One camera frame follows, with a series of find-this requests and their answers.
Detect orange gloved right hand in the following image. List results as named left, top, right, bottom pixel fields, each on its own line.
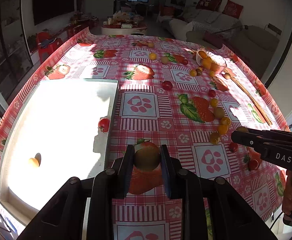
left=282, top=170, right=292, bottom=216

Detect white sofa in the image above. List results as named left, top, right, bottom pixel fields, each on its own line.
left=157, top=7, right=244, bottom=41

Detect dark red cushion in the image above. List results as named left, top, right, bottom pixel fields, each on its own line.
left=196, top=0, right=222, bottom=11

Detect strawberry pattern tablecloth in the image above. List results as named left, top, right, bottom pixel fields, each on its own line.
left=0, top=29, right=287, bottom=239

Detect dark red cherry tomato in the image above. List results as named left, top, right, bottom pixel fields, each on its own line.
left=229, top=142, right=239, bottom=153

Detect glass fruit bowl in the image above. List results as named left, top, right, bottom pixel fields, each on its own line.
left=195, top=48, right=227, bottom=74

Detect brown round fruit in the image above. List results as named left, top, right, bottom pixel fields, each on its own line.
left=224, top=73, right=231, bottom=80

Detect round coffee table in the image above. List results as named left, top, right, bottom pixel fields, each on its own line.
left=101, top=22, right=148, bottom=35

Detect yellow cherry tomato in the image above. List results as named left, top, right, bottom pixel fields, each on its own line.
left=149, top=53, right=157, bottom=60
left=189, top=69, right=197, bottom=77
left=28, top=158, right=39, bottom=168

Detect white rectangular tray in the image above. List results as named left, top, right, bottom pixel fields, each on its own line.
left=0, top=79, right=119, bottom=225

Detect red plastic stool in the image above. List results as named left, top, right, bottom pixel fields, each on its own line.
left=36, top=32, right=63, bottom=63

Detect wooden tongs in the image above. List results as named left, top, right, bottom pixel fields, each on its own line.
left=224, top=67, right=272, bottom=126

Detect green-brown round fruit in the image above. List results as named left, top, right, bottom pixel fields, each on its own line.
left=134, top=141, right=160, bottom=172

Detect orange kumquat in bowl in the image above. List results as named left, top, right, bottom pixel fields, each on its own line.
left=201, top=58, right=212, bottom=70

